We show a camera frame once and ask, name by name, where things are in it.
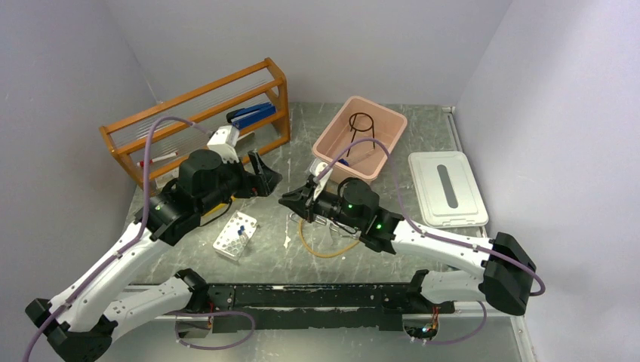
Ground red white marker pen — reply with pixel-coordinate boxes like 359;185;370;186
137;152;178;168

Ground yellow foam tray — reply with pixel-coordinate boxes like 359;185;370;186
202;196;235;216

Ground pink plastic bin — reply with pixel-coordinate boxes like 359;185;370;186
312;96;408;184

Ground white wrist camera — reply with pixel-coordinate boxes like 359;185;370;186
207;124;240;163
309;158;333;201

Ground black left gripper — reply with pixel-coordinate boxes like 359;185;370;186
197;149;282;214

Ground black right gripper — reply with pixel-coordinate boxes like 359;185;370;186
280;181;364;230

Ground orange wooden shelf rack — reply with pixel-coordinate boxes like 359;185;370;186
100;58;291;189

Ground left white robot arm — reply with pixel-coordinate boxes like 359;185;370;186
25;149;282;361

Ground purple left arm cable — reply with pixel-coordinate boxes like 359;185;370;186
20;116;216;362

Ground white plastic bin lid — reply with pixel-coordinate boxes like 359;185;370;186
408;151;489;229

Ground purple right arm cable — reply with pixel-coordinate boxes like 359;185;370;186
312;137;547;347

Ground blue black stapler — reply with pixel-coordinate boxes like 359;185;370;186
226;102;276;131

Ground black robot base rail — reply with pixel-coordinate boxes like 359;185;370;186
183;282;455;333

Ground white test tube rack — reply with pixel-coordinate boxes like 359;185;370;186
213;211;258;262

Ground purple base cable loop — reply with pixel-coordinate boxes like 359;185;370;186
174;309;256;351

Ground yellow rubber tubing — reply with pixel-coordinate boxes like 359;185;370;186
297;219;362;259

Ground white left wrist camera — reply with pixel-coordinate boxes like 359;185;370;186
207;124;240;163

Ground black wire tripod stand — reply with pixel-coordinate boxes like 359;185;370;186
348;112;375;143

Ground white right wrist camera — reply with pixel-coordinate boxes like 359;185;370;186
309;158;333;201

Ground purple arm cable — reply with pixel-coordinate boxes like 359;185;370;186
312;137;547;347
20;116;216;362

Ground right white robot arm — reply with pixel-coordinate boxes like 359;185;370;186
278;178;536;316

